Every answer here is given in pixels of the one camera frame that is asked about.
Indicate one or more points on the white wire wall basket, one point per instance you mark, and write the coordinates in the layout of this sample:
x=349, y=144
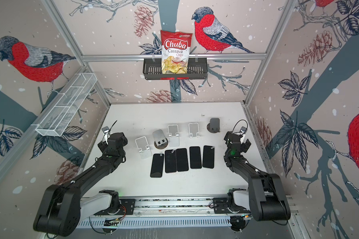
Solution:
x=68, y=103

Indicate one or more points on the white phone stand right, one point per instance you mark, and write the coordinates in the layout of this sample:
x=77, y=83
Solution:
x=193, y=129

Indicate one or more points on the white phone stand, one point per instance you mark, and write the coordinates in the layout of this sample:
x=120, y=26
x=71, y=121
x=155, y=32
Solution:
x=174, y=138
x=193, y=129
x=143, y=147

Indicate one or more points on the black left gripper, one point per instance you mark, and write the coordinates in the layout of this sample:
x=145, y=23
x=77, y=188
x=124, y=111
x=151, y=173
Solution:
x=103, y=147

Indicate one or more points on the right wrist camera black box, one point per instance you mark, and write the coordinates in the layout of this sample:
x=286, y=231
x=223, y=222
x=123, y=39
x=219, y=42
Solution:
x=243, y=130

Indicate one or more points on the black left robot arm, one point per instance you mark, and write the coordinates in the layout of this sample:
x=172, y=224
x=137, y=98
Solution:
x=60, y=209

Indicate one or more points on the purple-edged black phone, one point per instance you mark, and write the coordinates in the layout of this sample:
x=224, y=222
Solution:
x=170, y=161

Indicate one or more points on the Chuba cassava chips bag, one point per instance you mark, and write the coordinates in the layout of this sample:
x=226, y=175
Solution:
x=175, y=52

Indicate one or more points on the black phone with label sticker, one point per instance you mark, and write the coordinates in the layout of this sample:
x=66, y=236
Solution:
x=208, y=157

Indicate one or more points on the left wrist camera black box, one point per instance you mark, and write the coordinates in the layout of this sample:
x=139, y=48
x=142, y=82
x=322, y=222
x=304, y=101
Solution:
x=106, y=130

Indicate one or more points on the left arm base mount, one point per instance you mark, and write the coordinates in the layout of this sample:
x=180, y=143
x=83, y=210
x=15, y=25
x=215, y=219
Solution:
x=118, y=206

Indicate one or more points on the silver-edged black phone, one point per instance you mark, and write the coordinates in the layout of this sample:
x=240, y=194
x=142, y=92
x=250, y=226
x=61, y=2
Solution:
x=182, y=160

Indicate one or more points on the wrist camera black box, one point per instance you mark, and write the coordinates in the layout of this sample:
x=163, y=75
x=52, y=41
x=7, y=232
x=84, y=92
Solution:
x=106, y=130
x=243, y=130

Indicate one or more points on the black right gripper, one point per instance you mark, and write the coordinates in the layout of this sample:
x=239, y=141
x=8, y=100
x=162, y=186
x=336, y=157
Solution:
x=245, y=146

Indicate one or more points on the green-edged black phone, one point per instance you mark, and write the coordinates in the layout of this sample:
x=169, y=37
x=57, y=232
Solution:
x=195, y=157

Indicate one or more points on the black wall basket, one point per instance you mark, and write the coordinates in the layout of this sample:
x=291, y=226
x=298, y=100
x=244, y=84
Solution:
x=194, y=69

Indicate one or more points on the blue-edged phone with sticker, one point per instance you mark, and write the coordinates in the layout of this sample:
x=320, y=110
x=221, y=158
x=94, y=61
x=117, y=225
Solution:
x=157, y=166

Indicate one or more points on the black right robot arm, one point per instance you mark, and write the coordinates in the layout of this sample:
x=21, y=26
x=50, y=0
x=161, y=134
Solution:
x=266, y=200

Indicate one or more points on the white phone stand far left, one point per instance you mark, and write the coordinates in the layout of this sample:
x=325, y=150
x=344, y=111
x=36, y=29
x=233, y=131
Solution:
x=143, y=147

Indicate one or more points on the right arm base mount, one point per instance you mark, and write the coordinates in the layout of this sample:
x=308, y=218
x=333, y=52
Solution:
x=236, y=201

